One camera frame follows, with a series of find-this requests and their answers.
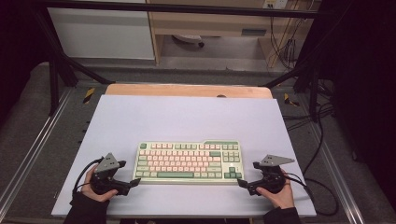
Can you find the black metal crossbar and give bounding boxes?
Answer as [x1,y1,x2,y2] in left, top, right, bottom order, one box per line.
[40,2,321,19]

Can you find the person's right hand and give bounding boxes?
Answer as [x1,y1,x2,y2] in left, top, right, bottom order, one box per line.
[255,169,295,210]

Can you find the aluminium floor rail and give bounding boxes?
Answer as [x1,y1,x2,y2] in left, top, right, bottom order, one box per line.
[306,120,365,224]
[0,88,74,213]

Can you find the grey desk label panel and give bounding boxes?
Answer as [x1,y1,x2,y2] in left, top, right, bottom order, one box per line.
[241,28,268,36]

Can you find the green and cream mechanical keyboard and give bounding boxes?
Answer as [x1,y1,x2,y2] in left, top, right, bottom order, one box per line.
[133,140,246,185]

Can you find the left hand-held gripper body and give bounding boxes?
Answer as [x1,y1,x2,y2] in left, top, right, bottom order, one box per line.
[90,152,131,196]

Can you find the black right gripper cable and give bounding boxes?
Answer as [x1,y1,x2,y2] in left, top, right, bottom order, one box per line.
[283,172,340,217]

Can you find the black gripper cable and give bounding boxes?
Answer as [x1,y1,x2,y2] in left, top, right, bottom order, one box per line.
[283,172,340,217]
[72,158,104,198]

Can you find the white chair base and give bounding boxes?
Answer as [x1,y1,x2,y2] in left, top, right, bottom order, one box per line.
[172,34,205,49]

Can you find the hanging cable bundle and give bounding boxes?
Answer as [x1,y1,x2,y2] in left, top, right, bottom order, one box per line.
[269,15,307,71]

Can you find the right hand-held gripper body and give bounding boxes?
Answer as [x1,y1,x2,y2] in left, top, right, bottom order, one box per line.
[248,154,295,196]

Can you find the light wooden table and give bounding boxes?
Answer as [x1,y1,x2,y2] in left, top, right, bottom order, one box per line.
[105,83,275,100]

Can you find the white power outlet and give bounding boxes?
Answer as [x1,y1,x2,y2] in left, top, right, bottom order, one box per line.
[262,0,289,9]

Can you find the black metal stand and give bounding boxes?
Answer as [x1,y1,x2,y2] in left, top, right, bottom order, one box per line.
[34,6,116,117]
[262,0,354,123]

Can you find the light wooden desk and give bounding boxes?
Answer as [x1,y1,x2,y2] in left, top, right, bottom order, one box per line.
[146,0,321,68]

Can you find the yellow black tape strip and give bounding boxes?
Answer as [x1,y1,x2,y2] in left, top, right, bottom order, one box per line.
[82,87,96,105]
[283,92,300,107]

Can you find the white cabinet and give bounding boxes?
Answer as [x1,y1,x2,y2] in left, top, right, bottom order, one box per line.
[47,0,156,61]

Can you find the person's left hand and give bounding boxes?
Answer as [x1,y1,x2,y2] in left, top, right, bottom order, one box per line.
[81,164,120,203]

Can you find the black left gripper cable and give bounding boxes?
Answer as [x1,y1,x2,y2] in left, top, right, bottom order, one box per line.
[72,158,104,198]

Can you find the black floor cable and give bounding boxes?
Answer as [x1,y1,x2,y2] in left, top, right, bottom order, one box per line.
[302,102,326,175]

